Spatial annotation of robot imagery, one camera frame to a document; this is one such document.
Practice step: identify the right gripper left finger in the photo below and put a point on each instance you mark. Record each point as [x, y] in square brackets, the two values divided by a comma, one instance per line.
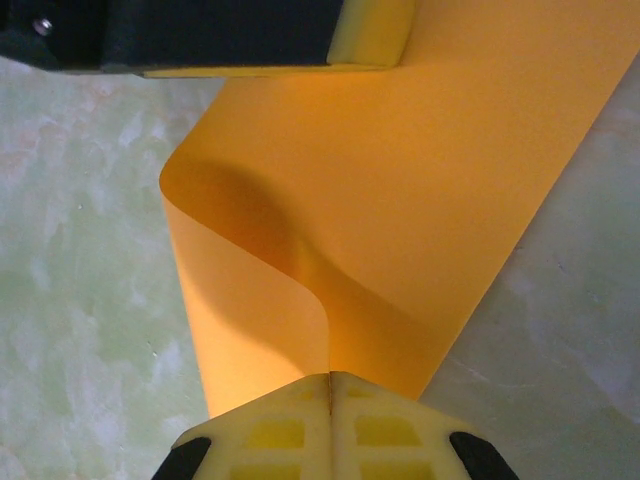
[270, 435]

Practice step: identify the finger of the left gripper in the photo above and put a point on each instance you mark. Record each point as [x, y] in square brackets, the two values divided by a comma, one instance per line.
[225, 30]

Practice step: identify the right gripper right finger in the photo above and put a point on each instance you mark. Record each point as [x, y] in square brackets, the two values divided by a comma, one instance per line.
[390, 435]

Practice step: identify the orange square paper sheet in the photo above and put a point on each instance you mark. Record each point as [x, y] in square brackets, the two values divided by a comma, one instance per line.
[400, 200]

